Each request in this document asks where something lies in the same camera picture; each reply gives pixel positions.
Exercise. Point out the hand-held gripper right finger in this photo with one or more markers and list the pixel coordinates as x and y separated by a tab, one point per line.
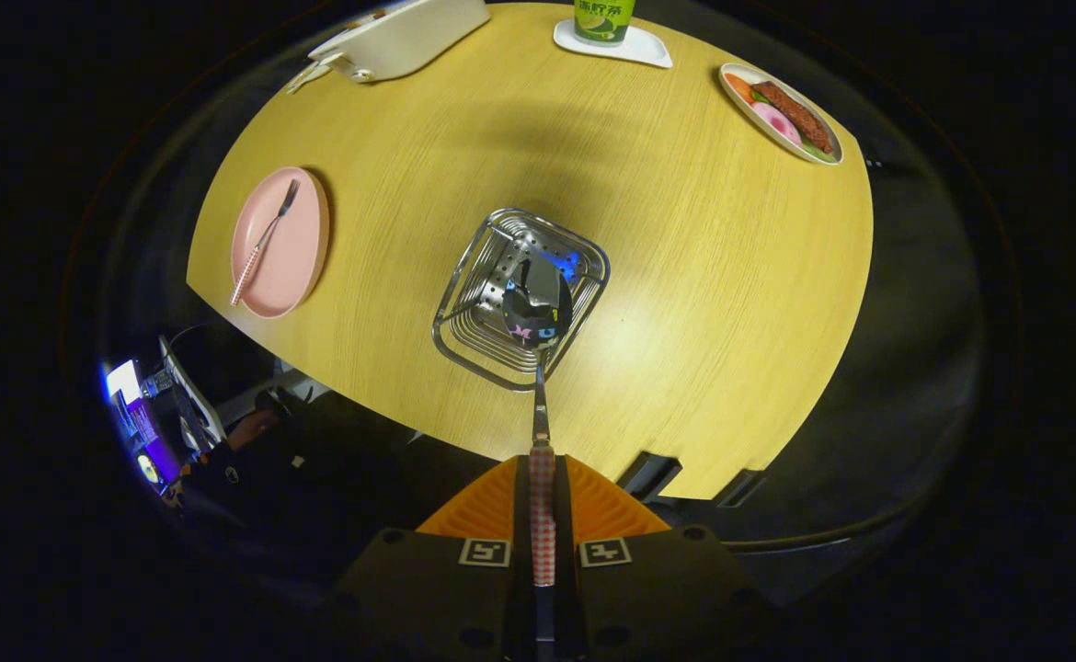
667	598

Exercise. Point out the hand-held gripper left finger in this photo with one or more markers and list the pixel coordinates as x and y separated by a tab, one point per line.
428	598

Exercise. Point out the perforated metal tray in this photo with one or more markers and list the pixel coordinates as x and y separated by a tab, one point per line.
474	322

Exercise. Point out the open laptop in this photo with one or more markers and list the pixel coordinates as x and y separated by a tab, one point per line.
190	395

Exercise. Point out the lit computer monitor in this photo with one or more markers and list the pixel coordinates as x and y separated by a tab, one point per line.
138	414

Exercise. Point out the pink plate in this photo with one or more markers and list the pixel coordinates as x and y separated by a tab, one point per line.
297	257

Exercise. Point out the white plate of food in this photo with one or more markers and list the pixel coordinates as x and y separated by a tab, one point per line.
823	152

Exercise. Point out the pink round food slice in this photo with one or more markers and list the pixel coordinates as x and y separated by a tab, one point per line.
775	122

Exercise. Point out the brown meat slice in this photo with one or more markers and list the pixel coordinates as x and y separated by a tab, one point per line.
795	115

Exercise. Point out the orange carrot piece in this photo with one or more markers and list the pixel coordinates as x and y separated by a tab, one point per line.
738	86

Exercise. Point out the white coaster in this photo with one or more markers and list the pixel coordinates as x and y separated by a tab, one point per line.
641	49

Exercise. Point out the white toaster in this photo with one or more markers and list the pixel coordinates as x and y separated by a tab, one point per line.
409	37

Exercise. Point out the green label drink bottle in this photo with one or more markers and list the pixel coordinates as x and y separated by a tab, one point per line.
604	18

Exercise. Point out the black table bracket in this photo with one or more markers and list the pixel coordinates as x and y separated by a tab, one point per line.
648	475
740	488

